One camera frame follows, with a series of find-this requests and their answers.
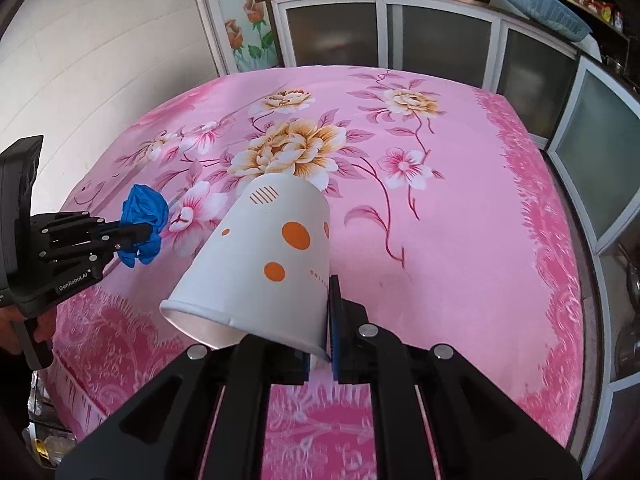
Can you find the person's left hand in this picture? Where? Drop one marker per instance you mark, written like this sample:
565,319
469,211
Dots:
45,329

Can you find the white orange-dotted paper cup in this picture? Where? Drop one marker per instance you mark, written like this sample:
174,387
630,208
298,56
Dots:
264,271

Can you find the pink floral tablecloth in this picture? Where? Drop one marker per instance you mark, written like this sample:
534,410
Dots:
444,226

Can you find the kitchen counter cabinet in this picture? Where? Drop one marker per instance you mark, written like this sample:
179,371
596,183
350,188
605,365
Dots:
583,117

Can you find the blue plastic basin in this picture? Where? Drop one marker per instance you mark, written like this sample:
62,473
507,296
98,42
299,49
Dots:
555,16

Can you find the blue glove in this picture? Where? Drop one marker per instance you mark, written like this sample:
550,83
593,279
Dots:
143,207

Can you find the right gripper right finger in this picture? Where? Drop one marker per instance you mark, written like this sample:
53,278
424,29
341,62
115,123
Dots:
435,415

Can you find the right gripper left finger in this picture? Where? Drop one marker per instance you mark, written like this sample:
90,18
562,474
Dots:
203,417

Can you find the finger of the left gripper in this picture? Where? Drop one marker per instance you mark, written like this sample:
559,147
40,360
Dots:
126,236

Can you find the floral glass door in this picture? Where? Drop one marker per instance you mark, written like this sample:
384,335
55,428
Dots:
239,35

